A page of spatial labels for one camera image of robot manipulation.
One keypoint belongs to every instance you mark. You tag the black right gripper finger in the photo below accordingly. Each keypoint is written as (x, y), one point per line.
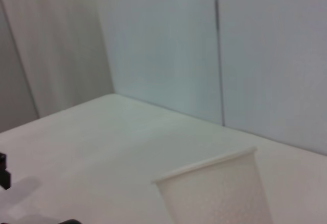
(4, 175)
(71, 222)

